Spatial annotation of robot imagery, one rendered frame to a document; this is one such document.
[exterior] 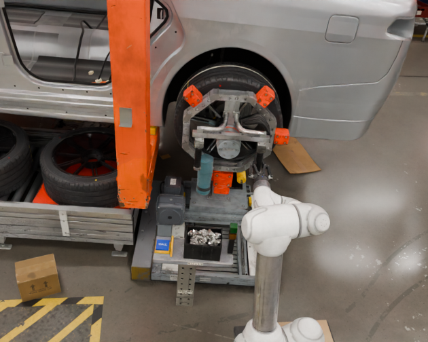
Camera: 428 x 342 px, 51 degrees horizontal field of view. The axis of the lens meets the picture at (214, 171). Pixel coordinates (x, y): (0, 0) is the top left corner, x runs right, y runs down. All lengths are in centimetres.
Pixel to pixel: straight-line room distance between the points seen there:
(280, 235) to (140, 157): 100
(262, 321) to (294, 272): 122
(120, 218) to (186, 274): 55
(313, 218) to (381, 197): 228
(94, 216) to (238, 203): 98
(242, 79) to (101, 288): 152
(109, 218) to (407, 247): 211
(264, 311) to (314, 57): 147
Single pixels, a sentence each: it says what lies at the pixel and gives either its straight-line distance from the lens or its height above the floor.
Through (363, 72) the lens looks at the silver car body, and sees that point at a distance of 280.
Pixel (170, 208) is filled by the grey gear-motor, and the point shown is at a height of 39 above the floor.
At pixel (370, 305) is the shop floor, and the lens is 310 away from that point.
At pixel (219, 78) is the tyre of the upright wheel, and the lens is 258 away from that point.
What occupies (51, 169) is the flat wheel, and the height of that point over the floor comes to 51.
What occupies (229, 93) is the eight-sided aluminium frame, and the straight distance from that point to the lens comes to 256.
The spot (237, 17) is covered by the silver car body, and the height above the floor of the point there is 148.
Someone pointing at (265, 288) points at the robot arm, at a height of 91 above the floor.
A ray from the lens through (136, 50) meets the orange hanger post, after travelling 208.
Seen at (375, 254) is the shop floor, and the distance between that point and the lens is 341.
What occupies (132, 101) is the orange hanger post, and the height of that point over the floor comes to 122.
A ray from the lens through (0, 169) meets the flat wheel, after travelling 309.
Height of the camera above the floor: 232
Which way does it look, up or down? 38 degrees down
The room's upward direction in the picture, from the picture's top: 6 degrees clockwise
